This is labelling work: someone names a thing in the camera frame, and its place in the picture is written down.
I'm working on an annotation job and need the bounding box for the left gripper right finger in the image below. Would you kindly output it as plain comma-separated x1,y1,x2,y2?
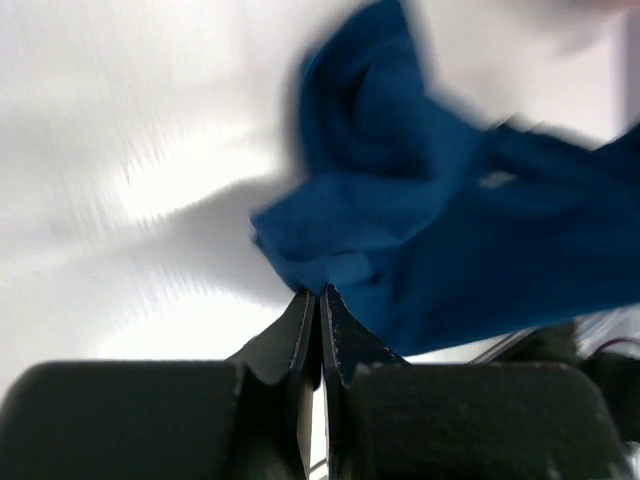
319,288,639,479

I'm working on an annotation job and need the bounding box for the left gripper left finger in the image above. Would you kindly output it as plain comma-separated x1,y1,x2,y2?
1,291,316,479

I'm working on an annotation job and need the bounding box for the blue t shirt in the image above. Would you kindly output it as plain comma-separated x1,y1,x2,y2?
252,1,639,356

